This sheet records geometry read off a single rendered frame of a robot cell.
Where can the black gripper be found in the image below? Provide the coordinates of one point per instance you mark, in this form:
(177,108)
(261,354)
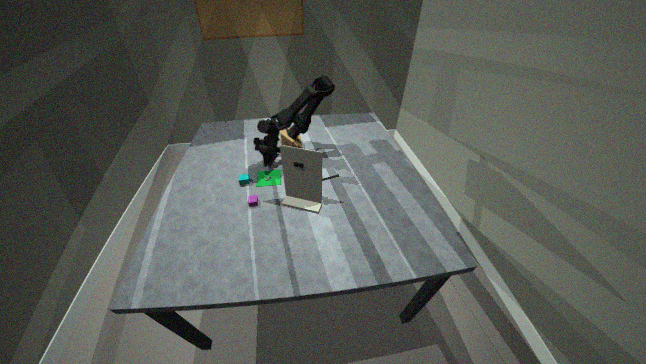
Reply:
(269,150)

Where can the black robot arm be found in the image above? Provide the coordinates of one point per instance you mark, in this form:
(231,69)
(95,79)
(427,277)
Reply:
(323,87)

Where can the cyan cube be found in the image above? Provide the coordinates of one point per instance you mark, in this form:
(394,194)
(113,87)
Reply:
(244,179)

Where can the small purple cube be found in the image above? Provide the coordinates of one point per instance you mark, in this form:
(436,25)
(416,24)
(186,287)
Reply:
(253,201)

